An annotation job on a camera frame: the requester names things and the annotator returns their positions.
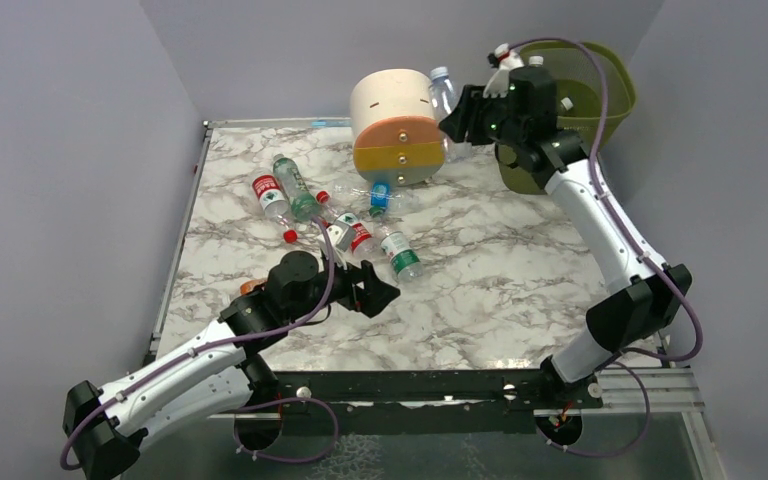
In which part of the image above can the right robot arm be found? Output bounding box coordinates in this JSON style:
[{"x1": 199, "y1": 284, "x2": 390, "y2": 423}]
[{"x1": 439, "y1": 66, "x2": 692, "y2": 395}]

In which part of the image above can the red label Nongfu bottle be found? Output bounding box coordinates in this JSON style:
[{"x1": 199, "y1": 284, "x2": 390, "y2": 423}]
[{"x1": 315, "y1": 190, "x2": 378, "y2": 258}]

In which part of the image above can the green plastic waste bin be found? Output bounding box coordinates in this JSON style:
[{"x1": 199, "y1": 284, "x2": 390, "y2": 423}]
[{"x1": 496, "y1": 41, "x2": 638, "y2": 196}]

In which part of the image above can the blue label clear bottle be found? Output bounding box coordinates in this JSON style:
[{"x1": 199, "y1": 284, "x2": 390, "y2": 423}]
[{"x1": 330, "y1": 180, "x2": 423, "y2": 215}]

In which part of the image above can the small red label bottle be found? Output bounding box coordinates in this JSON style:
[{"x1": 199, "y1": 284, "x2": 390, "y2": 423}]
[{"x1": 251, "y1": 169, "x2": 298, "y2": 244}]

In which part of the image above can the dark green label bottle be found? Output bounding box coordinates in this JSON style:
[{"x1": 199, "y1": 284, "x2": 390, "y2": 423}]
[{"x1": 527, "y1": 55, "x2": 545, "y2": 68}]

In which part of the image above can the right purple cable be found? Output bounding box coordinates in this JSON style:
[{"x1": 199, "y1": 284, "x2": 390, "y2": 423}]
[{"x1": 506, "y1": 36, "x2": 705, "y2": 460}]

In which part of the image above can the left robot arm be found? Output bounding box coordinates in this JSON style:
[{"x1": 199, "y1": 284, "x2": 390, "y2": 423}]
[{"x1": 60, "y1": 250, "x2": 401, "y2": 479}]

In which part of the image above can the purple cable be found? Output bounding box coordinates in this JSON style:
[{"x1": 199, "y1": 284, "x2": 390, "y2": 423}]
[
  {"x1": 59, "y1": 215, "x2": 342, "y2": 472},
  {"x1": 506, "y1": 36, "x2": 705, "y2": 460}
]

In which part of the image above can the clear blue tinted bottle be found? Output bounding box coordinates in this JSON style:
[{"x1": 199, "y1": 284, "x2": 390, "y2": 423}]
[{"x1": 429, "y1": 66, "x2": 472, "y2": 163}]

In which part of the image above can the cream round drawer cabinet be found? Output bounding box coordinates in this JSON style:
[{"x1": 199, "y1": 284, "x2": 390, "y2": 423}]
[{"x1": 349, "y1": 69, "x2": 444, "y2": 187}]

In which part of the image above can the green tea bottle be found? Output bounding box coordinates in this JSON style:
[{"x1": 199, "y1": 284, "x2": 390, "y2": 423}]
[{"x1": 272, "y1": 154, "x2": 322, "y2": 222}]

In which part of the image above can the white label bottle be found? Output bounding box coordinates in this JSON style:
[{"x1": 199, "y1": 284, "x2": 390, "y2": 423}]
[{"x1": 558, "y1": 97, "x2": 574, "y2": 113}]

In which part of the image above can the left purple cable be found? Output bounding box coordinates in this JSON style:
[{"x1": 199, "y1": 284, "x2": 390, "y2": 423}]
[{"x1": 59, "y1": 215, "x2": 342, "y2": 472}]

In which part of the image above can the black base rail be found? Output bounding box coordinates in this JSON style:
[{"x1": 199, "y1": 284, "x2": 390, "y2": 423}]
[{"x1": 117, "y1": 368, "x2": 705, "y2": 439}]

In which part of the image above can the orange label bottle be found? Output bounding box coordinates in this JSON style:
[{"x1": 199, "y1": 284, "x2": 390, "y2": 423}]
[{"x1": 239, "y1": 278, "x2": 267, "y2": 295}]

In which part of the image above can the green label Nongfu bottle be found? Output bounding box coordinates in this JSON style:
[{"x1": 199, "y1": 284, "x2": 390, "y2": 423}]
[{"x1": 368, "y1": 206, "x2": 424, "y2": 283}]

